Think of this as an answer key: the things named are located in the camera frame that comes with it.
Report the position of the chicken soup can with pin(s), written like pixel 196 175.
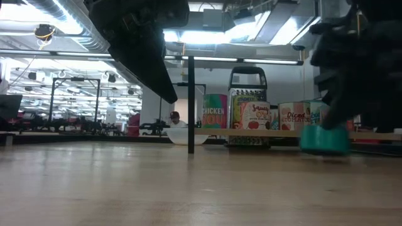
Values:
pixel 215 111

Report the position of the person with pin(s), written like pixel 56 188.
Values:
pixel 179 124

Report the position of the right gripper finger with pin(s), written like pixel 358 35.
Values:
pixel 340 114
pixel 383 117

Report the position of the white mixed vegetables can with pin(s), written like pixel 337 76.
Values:
pixel 315 114

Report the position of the metal box grater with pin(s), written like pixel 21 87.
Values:
pixel 247 70

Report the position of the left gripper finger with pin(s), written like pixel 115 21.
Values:
pixel 147 62

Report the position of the white and orange saucy can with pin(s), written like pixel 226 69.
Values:
pixel 255 116

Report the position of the black background rig frame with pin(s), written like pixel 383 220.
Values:
pixel 52 100
pixel 201 84

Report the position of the black crossbar with light strips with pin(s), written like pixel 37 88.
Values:
pixel 78 54

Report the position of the black round ceiling fixture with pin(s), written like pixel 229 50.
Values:
pixel 44 32

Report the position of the white bowl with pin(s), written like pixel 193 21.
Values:
pixel 179 138

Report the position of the short teal tuna can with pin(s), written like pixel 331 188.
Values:
pixel 323 141

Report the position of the dark computer monitor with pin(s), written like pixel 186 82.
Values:
pixel 9 106

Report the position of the black background robot arm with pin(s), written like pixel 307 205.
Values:
pixel 154 127

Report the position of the red object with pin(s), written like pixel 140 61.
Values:
pixel 134 124

